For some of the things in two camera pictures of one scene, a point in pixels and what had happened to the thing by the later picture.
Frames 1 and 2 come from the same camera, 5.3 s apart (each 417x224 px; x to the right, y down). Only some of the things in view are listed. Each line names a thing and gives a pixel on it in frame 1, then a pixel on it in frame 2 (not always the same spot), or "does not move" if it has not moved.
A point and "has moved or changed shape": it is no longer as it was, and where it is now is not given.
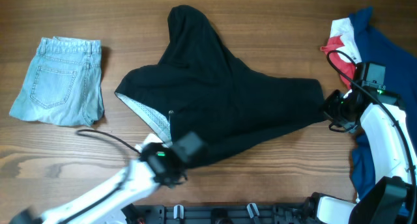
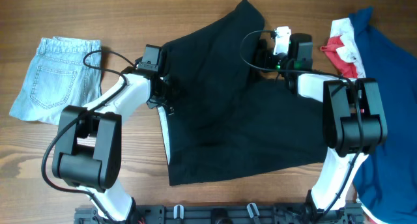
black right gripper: [334, 107] -> [264, 58]
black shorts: [202, 85] has moved or changed shape
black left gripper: [178, 171] -> [163, 96]
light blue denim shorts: [64, 84] does not move
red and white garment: [343, 49] does not move
